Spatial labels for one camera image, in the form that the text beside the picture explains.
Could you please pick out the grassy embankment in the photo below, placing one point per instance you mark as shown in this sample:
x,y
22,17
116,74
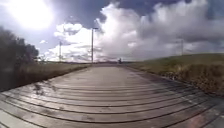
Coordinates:
x,y
193,68

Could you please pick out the thin pole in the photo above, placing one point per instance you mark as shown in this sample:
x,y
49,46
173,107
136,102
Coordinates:
x,y
60,51

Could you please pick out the grass field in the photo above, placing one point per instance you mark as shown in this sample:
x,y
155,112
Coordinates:
x,y
43,70

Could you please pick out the person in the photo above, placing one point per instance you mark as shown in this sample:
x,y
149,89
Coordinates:
x,y
119,61

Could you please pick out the tall street lamp post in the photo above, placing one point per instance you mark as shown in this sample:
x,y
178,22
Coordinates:
x,y
92,46

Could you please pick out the dark bushes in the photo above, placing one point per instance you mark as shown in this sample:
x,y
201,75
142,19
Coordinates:
x,y
15,50

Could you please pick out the wooden plank boardwalk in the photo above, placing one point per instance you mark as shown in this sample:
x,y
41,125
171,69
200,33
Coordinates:
x,y
106,93

